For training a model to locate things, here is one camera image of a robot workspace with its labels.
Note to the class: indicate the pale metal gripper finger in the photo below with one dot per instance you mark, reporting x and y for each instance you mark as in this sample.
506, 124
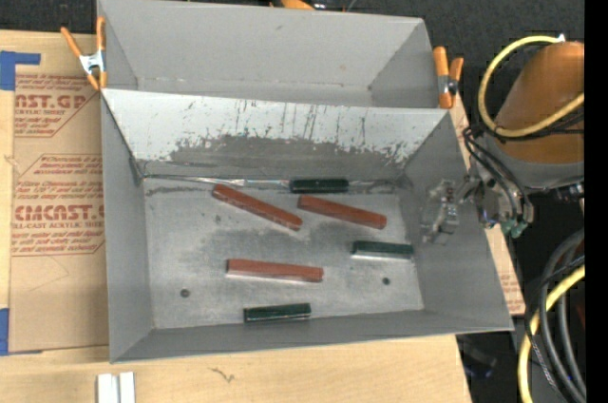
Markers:
445, 194
444, 225

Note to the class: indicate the dark green flat block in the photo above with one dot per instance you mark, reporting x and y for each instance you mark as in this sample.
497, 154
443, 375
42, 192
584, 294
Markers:
382, 248
318, 186
278, 312

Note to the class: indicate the red-brown flat block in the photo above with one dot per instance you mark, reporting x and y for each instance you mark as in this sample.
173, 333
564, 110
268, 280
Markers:
275, 270
256, 206
342, 211

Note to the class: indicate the grey metal bin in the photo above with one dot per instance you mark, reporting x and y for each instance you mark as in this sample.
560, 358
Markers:
199, 239

